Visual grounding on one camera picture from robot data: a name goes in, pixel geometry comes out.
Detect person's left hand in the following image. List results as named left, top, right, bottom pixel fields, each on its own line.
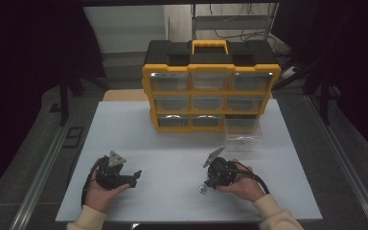
left=84, top=172, right=132, bottom=214

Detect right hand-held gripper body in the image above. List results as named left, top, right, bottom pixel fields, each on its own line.
left=202, top=146, right=238, bottom=189

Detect clear plastic organizer drawer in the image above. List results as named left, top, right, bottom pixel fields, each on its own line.
left=223, top=115, right=264, bottom=152

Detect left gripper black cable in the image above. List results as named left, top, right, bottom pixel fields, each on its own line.
left=80, top=159, right=100, bottom=210

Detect person's right hand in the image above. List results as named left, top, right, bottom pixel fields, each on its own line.
left=216, top=158, right=266, bottom=203

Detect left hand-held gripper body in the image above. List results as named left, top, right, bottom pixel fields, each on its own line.
left=94, top=150, right=130, bottom=192

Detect wooden board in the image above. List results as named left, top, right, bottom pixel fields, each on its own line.
left=103, top=89, right=150, bottom=103

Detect aluminium rail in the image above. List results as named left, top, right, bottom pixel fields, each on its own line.
left=9, top=118, right=75, bottom=230
left=305, top=95, right=368, bottom=230

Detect grey metal shelf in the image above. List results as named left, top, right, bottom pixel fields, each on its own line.
left=191, top=3, right=280, bottom=41

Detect yellow and black organizer case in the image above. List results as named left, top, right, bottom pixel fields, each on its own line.
left=141, top=39, right=282, bottom=134

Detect set of clear drawers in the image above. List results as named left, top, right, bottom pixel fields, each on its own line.
left=149, top=71, right=274, bottom=128

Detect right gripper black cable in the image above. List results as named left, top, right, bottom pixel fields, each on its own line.
left=228, top=161, right=271, bottom=196

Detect white power strip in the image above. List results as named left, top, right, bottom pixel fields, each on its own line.
left=280, top=65, right=297, bottom=81

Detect dark curtain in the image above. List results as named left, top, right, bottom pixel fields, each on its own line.
left=272, top=0, right=368, bottom=164
left=0, top=0, right=107, bottom=205

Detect black floor cables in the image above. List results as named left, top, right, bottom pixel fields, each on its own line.
left=213, top=29, right=290, bottom=65

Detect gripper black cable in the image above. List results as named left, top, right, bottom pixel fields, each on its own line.
left=80, top=159, right=100, bottom=210
left=228, top=161, right=271, bottom=196

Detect black metal stand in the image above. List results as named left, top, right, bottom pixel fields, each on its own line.
left=57, top=71, right=111, bottom=127
left=273, top=58, right=334, bottom=126

